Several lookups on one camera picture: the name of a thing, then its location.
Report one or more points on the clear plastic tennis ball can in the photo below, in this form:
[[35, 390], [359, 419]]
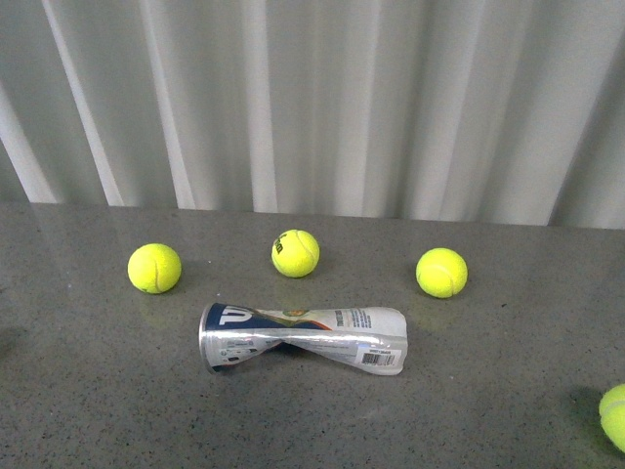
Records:
[[372, 339]]

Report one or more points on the middle yellow tennis ball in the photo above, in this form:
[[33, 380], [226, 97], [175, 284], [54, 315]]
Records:
[[295, 253]]

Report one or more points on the right yellow tennis ball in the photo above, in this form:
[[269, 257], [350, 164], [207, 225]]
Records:
[[441, 273]]

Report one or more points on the left yellow tennis ball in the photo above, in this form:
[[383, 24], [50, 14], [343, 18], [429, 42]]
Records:
[[154, 268]]

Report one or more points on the yellow Wilson 3 tennis ball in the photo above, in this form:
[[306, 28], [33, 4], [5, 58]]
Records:
[[612, 414]]

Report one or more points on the white pleated curtain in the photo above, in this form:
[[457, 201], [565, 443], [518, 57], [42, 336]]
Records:
[[494, 111]]

